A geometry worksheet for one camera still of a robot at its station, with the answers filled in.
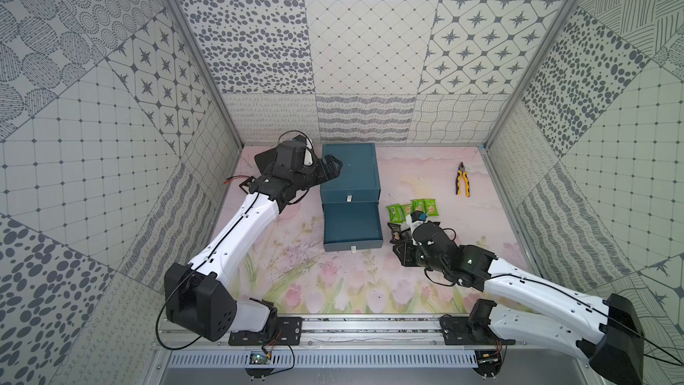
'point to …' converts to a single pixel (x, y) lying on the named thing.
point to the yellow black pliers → (462, 175)
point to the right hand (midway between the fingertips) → (396, 251)
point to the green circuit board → (260, 357)
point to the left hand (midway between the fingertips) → (331, 162)
